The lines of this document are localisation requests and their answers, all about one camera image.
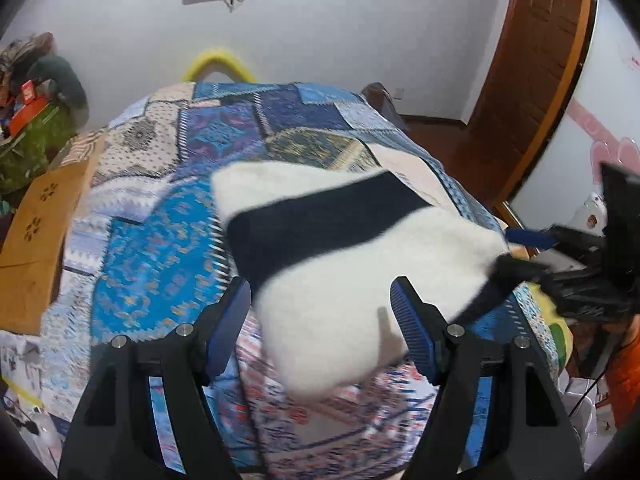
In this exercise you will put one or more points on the white wall socket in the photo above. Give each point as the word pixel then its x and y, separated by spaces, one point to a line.
pixel 399 94

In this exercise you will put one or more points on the navy and cream striped sweater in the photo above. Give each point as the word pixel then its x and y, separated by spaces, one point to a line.
pixel 320 240

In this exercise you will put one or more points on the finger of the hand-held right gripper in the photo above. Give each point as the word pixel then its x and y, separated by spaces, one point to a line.
pixel 565 276
pixel 530 237

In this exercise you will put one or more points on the yellow green cloth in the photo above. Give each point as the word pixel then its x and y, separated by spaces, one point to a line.
pixel 550 320

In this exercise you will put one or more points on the grey plush toy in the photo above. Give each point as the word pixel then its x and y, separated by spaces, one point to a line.
pixel 62 80

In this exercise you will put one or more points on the white printed sheet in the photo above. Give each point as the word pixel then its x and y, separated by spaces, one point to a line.
pixel 25 360

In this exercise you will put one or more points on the orange box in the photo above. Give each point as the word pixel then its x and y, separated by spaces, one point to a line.
pixel 30 115

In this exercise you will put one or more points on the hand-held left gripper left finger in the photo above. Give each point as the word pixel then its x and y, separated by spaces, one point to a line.
pixel 232 325

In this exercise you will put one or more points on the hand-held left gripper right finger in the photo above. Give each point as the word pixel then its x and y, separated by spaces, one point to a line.
pixel 412 330

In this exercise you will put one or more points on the floral cloth bundle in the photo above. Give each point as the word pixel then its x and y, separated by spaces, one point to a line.
pixel 22 57

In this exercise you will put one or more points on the brown wooden door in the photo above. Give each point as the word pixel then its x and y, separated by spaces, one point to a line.
pixel 535 70

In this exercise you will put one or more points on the blue patchwork quilt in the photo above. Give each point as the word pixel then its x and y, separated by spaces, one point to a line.
pixel 165 260

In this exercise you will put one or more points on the white plastic object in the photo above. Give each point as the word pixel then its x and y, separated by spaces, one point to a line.
pixel 590 212

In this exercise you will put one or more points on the person's orange clothing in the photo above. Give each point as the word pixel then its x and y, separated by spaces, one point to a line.
pixel 625 375

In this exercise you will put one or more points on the brown board with flower cutouts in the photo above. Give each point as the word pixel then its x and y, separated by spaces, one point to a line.
pixel 35 240

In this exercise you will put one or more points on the small red box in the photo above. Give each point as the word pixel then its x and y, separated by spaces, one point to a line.
pixel 28 92

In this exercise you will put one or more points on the pink wall sticker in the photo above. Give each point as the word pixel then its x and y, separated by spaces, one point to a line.
pixel 607 147

